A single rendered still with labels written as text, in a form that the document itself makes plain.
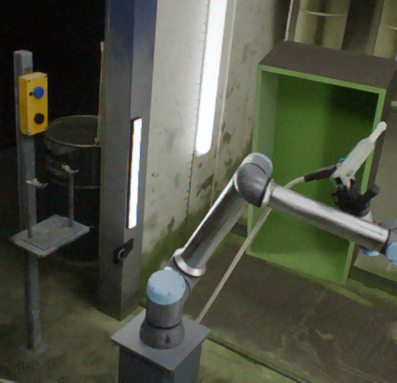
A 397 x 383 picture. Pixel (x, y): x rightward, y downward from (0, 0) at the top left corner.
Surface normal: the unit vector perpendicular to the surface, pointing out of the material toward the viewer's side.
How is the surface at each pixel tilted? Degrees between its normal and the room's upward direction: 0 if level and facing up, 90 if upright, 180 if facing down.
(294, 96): 102
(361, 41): 90
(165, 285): 5
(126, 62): 90
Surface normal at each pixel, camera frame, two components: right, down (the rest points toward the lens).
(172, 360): 0.10, -0.90
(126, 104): -0.52, 0.31
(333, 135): -0.44, 0.52
